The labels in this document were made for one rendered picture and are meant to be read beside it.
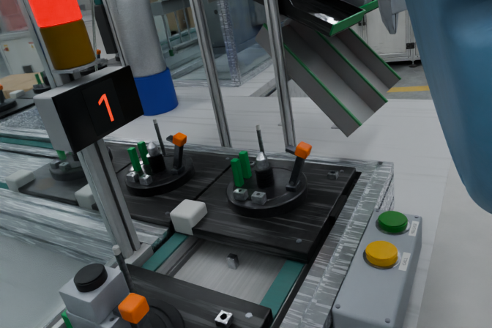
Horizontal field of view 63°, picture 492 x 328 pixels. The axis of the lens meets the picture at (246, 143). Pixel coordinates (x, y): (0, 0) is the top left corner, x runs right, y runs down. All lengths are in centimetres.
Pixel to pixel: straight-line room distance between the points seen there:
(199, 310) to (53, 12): 38
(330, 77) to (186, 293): 56
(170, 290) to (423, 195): 53
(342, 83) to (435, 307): 49
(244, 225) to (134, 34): 102
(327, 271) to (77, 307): 31
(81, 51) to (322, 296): 41
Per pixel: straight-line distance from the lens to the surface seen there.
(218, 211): 68
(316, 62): 92
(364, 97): 92
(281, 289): 56
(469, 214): 84
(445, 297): 68
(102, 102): 53
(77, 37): 52
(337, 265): 56
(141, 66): 153
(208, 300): 54
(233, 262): 64
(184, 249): 69
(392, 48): 464
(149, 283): 59
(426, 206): 85
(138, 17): 151
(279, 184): 68
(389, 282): 54
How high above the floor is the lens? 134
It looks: 25 degrees down
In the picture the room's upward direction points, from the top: 11 degrees counter-clockwise
